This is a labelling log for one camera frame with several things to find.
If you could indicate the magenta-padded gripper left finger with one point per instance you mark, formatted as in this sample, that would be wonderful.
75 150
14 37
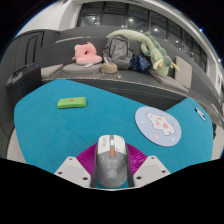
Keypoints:
71 171

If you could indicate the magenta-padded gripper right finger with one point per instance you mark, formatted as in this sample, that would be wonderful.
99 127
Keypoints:
151 170

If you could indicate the grey and white computer mouse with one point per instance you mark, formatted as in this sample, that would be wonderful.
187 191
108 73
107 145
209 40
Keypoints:
111 163

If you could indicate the round pale blue mouse pad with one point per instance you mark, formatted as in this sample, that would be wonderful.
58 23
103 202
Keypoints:
159 126

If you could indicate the green rectangular case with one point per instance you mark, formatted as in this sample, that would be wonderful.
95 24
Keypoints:
71 102

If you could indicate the white marker with blue cap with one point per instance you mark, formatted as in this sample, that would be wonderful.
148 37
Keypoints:
200 114

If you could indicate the small black clip object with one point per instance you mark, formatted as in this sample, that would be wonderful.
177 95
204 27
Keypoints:
214 130

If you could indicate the dark grey bench seat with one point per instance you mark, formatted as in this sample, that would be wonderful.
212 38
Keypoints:
140 85

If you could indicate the flat grey seat cushion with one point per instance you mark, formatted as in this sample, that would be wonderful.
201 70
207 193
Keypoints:
170 82

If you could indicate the black suitcase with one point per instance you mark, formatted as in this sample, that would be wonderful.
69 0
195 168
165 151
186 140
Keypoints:
22 85

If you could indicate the square grey seat cushion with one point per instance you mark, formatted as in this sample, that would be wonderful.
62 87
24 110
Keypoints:
51 70

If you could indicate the round grey seat cushion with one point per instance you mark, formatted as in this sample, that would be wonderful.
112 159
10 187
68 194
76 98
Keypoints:
75 68

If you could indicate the upright beige cushion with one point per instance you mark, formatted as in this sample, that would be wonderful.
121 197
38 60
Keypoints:
183 71

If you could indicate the navy blue patterned bag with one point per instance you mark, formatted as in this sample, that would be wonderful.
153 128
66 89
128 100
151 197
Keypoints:
140 64

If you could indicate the tan woven basket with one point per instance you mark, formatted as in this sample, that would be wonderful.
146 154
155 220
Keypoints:
109 68

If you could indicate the long green dragon plush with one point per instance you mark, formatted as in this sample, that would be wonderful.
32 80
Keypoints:
156 55

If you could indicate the pink plush cushion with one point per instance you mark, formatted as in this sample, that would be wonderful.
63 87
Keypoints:
87 56

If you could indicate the grey backpack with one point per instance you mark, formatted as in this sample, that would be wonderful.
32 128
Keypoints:
117 50

